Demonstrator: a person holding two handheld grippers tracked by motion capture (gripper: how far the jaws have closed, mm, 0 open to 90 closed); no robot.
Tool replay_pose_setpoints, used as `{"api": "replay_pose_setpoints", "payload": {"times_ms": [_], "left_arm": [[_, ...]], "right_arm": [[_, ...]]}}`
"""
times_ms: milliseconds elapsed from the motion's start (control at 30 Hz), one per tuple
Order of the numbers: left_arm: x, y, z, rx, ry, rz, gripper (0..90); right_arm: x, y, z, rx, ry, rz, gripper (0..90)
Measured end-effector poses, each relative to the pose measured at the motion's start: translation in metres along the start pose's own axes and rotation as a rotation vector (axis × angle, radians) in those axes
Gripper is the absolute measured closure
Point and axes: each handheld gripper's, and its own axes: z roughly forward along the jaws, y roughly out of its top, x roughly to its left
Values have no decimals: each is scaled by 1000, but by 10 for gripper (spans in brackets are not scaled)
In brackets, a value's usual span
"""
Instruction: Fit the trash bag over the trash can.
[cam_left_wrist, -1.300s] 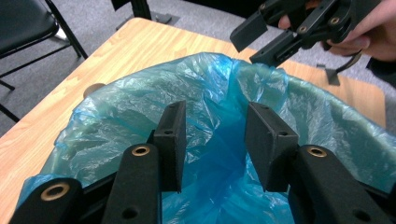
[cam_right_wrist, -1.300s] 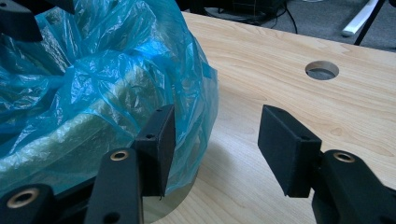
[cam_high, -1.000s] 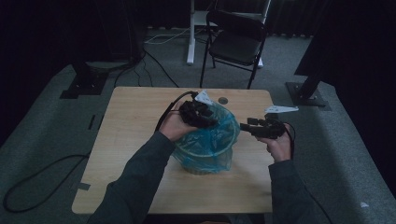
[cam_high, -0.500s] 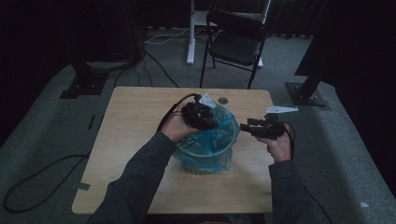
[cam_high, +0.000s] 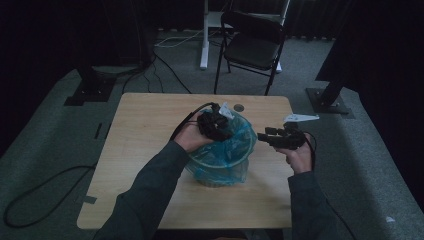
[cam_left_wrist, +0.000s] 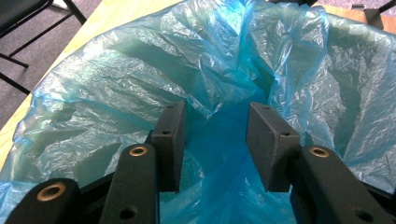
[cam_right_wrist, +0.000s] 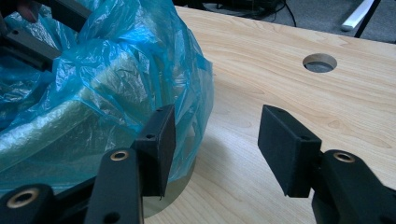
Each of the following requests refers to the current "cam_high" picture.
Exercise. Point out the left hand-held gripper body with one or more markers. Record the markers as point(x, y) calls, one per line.
point(213, 125)

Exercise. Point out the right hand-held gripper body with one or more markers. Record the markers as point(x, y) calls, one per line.
point(291, 138)

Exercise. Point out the blue transparent plastic container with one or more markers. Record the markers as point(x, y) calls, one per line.
point(230, 156)

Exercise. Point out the round waste bin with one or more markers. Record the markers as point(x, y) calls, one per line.
point(220, 183)

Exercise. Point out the person's right hand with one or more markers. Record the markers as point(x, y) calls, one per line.
point(300, 160)

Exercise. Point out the person's left hand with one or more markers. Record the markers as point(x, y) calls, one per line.
point(190, 136)

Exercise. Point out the round table grommet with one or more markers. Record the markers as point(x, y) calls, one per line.
point(239, 107)

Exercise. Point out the black metal stand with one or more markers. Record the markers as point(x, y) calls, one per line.
point(328, 100)
point(91, 86)

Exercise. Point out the white desk leg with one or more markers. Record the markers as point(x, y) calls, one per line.
point(279, 66)
point(204, 50)

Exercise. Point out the black folding chair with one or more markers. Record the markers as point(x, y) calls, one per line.
point(253, 50)

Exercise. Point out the black tape strip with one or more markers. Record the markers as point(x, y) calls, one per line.
point(98, 130)

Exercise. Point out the small white scrap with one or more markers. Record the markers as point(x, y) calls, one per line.
point(390, 219)

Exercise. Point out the grey tape piece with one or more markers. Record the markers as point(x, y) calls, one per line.
point(90, 199)

